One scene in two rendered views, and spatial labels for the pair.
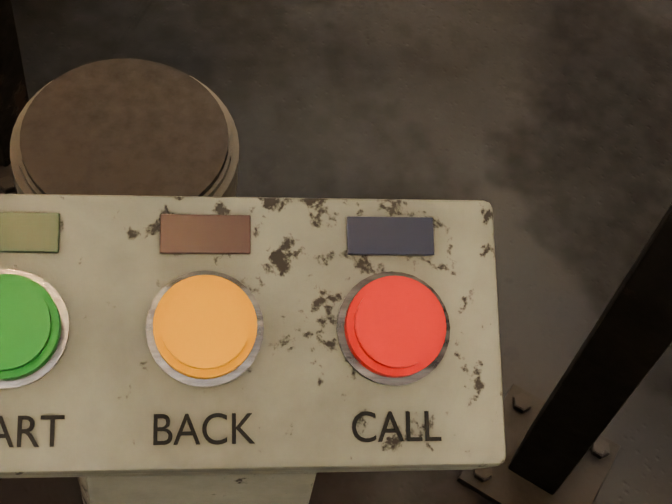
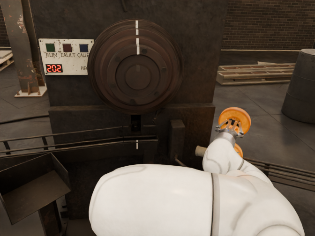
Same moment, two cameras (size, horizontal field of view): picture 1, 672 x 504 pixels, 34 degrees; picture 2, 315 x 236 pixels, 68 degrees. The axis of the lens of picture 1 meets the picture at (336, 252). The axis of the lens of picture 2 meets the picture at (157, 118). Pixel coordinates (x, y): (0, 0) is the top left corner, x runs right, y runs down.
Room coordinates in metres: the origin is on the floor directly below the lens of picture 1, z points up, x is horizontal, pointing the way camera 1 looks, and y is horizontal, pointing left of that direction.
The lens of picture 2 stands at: (-0.38, 0.67, 1.45)
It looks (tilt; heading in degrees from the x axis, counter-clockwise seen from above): 28 degrees down; 5
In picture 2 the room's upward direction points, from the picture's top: 3 degrees clockwise
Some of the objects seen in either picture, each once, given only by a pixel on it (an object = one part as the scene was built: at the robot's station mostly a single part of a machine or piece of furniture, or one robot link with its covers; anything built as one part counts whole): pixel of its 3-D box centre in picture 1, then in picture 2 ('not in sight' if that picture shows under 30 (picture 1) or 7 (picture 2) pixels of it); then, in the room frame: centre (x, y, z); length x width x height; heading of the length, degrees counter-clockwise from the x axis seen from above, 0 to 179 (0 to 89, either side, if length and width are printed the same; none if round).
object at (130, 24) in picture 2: not in sight; (136, 70); (0.76, 0.88, 1.11); 0.47 x 0.06 x 0.47; 104
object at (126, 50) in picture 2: not in sight; (138, 76); (0.67, 0.86, 1.11); 0.28 x 0.06 x 0.28; 104
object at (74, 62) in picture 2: not in sight; (69, 57); (0.79, 1.24, 1.15); 0.26 x 0.02 x 0.18; 104
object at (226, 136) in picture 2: not in sight; (223, 143); (0.48, 0.45, 0.90); 0.09 x 0.06 x 0.09; 69
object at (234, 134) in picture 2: not in sight; (227, 135); (0.55, 0.43, 0.91); 0.09 x 0.08 x 0.07; 159
